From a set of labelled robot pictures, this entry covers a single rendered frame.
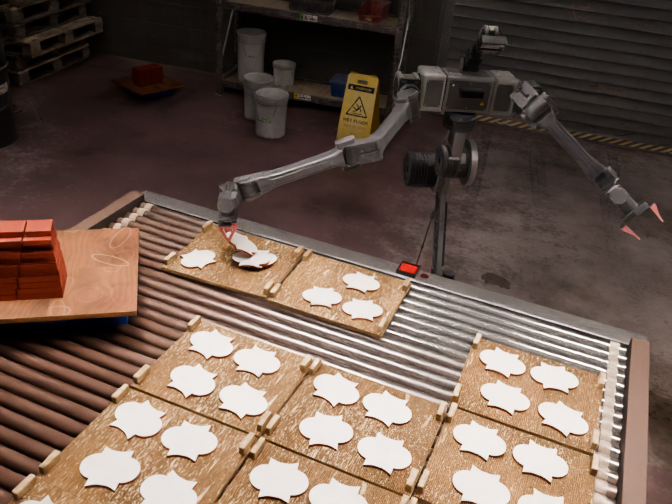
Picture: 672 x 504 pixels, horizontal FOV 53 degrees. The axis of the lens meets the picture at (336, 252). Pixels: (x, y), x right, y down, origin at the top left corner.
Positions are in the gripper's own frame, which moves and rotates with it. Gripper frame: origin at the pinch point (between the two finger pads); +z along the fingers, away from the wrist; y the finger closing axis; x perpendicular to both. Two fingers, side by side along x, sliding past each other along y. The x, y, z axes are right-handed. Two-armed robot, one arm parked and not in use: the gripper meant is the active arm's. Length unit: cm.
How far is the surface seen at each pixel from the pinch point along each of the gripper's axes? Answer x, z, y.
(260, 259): -11.5, 7.7, -4.3
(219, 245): 3.4, 10.7, 10.2
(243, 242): -5.5, 3.7, 0.9
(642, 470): -108, 10, -104
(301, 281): -25.8, 10.8, -14.1
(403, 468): -44, 10, -100
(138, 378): 25, 8, -65
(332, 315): -34.4, 10.8, -34.2
